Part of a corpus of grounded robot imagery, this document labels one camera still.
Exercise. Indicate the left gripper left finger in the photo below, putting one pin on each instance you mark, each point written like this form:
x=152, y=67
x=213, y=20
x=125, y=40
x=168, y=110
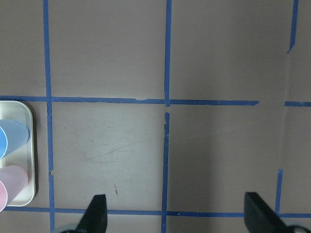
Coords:
x=94, y=220

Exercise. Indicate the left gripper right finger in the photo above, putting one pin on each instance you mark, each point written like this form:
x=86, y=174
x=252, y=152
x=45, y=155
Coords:
x=260, y=218

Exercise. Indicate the pink cup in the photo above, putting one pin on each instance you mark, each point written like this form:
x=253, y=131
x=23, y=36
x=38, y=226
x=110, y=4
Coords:
x=13, y=179

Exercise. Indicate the cream plastic tray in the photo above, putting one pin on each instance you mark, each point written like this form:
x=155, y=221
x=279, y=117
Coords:
x=25, y=155

